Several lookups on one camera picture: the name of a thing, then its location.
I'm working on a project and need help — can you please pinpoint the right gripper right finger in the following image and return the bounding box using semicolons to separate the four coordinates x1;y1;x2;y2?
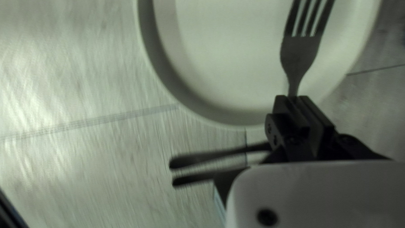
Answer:
293;96;390;161

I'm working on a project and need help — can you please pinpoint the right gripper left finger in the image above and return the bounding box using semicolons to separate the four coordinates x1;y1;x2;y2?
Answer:
214;95;314;208

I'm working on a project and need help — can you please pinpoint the black fork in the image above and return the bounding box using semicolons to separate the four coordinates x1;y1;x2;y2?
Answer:
280;0;336;97

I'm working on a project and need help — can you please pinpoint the black knife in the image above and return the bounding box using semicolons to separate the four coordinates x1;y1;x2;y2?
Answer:
169;142;273;169

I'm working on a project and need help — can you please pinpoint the pale round plate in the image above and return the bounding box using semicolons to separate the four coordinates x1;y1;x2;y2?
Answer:
138;0;383;126

